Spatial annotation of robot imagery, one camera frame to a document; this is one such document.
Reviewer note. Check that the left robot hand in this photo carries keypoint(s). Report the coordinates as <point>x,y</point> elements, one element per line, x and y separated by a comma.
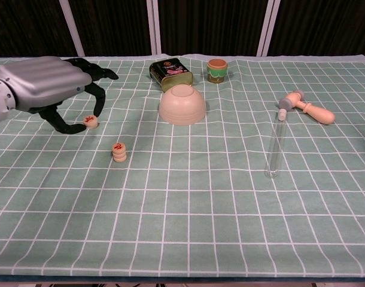
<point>45,80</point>

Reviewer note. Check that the dark green food tin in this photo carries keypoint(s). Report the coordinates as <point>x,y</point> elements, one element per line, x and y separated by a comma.
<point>167,70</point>

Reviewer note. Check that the beige upturned bowl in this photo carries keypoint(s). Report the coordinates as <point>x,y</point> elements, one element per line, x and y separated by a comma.
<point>182,107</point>

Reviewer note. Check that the green and orange cup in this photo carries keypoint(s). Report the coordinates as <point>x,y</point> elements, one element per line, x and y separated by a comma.
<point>217,73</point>

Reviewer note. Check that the green checked tablecloth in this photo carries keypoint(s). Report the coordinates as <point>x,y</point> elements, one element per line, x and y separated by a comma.
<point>200,194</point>

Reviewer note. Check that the wooden toy hammer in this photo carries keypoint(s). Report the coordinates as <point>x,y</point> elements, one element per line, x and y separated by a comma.
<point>317,113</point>

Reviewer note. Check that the white frame post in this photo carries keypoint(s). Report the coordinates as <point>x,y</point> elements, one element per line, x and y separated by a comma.
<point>71,28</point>
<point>268,27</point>
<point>154,27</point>

